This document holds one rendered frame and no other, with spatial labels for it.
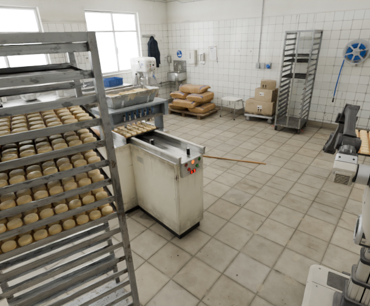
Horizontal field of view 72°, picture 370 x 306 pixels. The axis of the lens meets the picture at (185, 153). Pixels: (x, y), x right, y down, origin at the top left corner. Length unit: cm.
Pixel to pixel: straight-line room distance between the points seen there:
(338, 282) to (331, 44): 443
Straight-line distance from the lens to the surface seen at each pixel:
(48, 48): 100
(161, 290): 226
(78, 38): 98
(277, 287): 234
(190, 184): 232
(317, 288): 208
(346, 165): 136
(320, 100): 587
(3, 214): 115
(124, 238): 131
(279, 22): 603
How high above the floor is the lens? 179
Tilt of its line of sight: 25 degrees down
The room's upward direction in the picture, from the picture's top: 2 degrees counter-clockwise
